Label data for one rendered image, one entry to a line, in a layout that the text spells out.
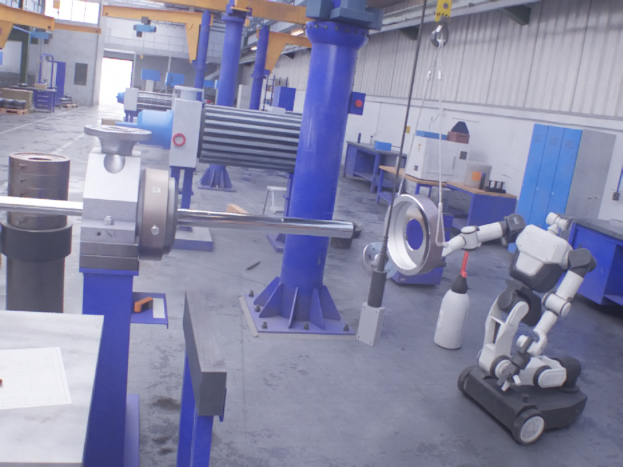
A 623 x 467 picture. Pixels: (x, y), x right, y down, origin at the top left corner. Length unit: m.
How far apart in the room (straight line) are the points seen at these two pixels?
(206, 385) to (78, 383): 0.34
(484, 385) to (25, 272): 2.84
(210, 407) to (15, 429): 0.55
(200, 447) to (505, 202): 6.98
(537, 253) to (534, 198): 4.25
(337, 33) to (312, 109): 0.54
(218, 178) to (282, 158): 3.59
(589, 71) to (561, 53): 0.66
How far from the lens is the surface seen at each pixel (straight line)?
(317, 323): 4.17
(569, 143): 7.00
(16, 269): 3.80
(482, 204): 8.12
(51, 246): 3.69
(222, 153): 5.83
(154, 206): 2.16
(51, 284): 3.82
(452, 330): 4.27
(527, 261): 3.16
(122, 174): 2.15
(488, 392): 3.46
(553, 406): 3.50
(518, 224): 3.29
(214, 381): 1.60
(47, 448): 1.29
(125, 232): 1.99
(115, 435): 2.34
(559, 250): 3.14
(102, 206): 2.10
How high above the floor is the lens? 1.61
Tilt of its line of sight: 12 degrees down
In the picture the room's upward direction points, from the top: 8 degrees clockwise
